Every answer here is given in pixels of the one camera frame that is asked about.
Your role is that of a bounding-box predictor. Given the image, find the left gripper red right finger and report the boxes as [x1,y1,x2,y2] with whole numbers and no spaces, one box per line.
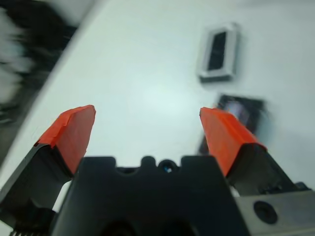
[199,107,310,198]

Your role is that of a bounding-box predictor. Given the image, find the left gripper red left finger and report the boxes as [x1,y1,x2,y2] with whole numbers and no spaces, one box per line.
[0,105,97,211]

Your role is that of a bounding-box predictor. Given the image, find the small black rectangular box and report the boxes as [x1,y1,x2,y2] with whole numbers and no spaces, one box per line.
[198,93,273,158]

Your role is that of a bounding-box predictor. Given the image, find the white camera box base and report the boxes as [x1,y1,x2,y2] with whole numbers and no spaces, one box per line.
[196,21,241,84]

